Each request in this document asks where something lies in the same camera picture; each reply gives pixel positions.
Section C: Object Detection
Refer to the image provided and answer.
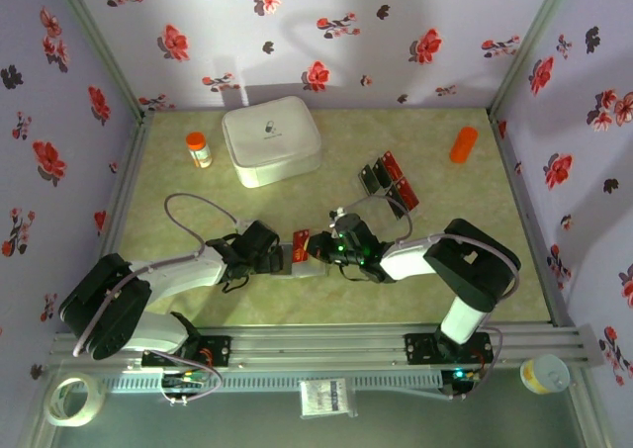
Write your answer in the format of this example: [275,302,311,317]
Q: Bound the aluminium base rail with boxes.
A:
[47,321,607,371]

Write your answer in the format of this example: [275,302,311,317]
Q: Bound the red VIP card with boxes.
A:
[291,228,312,264]
[397,175,421,211]
[381,150,406,182]

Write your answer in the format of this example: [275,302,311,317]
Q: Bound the white and yellow tub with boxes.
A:
[518,353,572,397]

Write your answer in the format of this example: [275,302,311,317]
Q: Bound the green circuit board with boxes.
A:
[164,368,209,389]

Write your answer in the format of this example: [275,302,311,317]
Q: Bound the clear tape roll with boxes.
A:
[43,374,107,428]

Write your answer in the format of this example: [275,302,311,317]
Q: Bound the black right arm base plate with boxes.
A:
[404,331,496,366]

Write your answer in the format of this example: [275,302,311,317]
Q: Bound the clear acrylic card tray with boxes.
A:
[356,149,422,222]

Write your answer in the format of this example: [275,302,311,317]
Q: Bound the olive card holder clear sleeves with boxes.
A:
[279,239,330,280]

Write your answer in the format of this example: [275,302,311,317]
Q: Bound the white zip pouch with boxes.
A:
[221,95,323,190]

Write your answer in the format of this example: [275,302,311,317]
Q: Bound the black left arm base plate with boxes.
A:
[141,333,233,370]

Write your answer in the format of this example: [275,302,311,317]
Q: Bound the lilac cable loop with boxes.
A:
[147,349,227,406]

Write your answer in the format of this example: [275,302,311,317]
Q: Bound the lilac right arm cable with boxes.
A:
[338,194,521,403]

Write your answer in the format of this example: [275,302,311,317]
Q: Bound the aluminium side rail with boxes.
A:
[91,111,155,281]
[488,106,573,326]

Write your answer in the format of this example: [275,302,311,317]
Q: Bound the lilac arm cable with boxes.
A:
[72,192,253,358]
[338,194,521,403]

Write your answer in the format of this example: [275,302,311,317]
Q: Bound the white label card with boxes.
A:
[299,377,359,420]

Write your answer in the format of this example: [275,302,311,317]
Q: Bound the aluminium frame post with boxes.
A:
[488,0,581,121]
[48,0,155,123]

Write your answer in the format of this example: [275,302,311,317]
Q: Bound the lilac left arm cable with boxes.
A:
[72,192,253,358]

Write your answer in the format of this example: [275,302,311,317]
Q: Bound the orange cylinder container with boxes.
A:
[449,126,480,165]

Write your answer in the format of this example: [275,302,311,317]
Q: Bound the black circuit board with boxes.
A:
[443,366,484,388]

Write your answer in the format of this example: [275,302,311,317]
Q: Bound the orange-capped pill bottle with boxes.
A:
[185,131,215,170]

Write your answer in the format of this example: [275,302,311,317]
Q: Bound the grey slotted cable duct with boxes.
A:
[106,371,442,396]

